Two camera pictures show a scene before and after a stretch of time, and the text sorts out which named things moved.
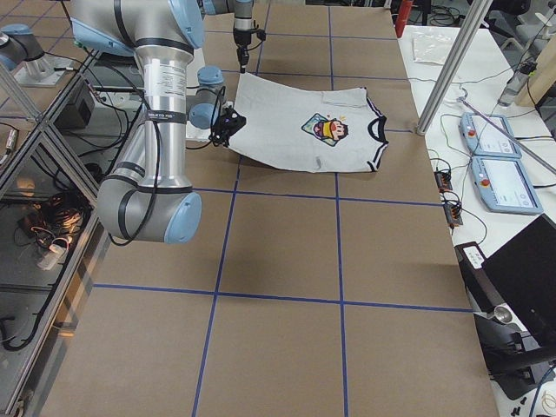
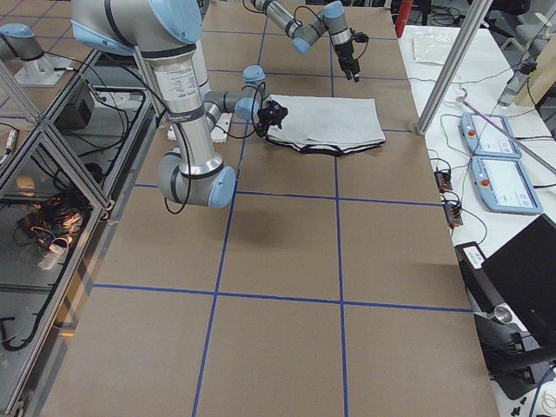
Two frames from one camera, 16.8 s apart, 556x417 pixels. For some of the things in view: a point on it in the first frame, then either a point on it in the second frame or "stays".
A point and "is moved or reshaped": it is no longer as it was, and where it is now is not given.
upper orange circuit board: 443,181 stays
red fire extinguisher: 402,16 stays
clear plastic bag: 430,49 stays
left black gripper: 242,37 -> 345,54
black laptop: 524,272 stays
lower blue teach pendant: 503,185 stays
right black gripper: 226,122 -> 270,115
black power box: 77,111 stays
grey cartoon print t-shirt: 297,128 is moved or reshaped
